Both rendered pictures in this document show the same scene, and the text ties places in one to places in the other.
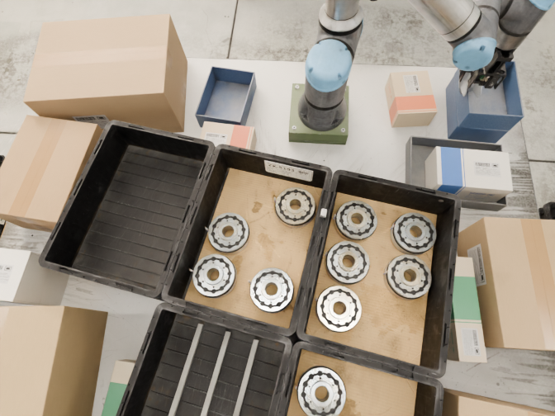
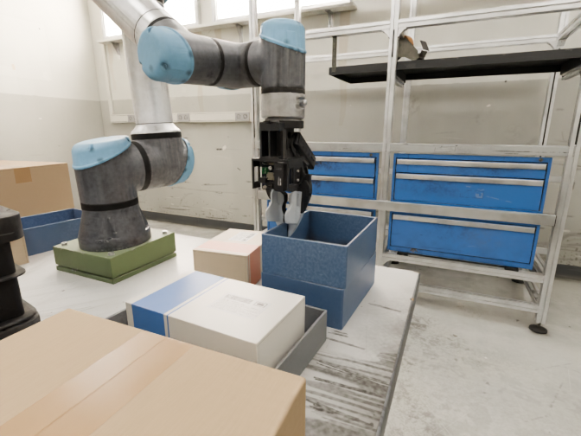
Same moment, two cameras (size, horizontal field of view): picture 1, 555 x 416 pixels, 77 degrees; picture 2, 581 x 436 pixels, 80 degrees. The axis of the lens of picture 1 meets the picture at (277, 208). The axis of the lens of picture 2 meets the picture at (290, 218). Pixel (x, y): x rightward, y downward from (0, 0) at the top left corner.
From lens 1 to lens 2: 1.02 m
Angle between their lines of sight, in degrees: 56
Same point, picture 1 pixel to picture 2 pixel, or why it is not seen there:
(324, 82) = (74, 151)
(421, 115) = (226, 261)
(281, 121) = not seen: hidden behind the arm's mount
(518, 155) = (375, 355)
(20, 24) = not seen: hidden behind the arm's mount
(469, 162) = (219, 291)
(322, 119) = (86, 227)
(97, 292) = not seen: outside the picture
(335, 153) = (87, 288)
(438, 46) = (442, 351)
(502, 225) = (79, 330)
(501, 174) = (259, 317)
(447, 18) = (125, 13)
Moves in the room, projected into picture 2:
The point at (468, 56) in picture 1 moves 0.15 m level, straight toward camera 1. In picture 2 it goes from (143, 47) to (13, 30)
